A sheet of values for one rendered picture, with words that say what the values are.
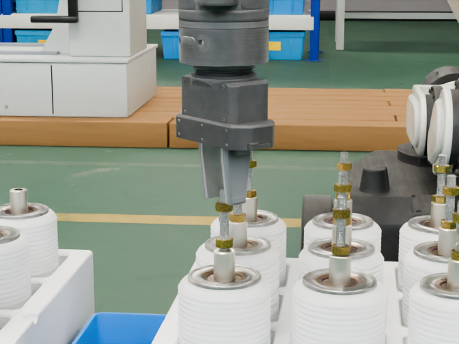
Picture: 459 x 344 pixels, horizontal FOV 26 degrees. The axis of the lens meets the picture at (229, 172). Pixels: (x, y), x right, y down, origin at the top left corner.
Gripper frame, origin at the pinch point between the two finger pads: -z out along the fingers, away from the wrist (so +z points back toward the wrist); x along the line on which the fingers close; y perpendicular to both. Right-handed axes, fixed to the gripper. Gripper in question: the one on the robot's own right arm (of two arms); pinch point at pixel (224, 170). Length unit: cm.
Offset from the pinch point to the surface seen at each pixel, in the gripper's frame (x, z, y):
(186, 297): 0.1, -12.3, -4.9
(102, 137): -185, -34, 95
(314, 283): 7.6, -11.0, 5.5
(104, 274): -75, -37, 30
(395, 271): -6.4, -19.0, 32.8
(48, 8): -448, -10, 217
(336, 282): 8.9, -10.9, 7.2
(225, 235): 0.5, -6.5, -0.3
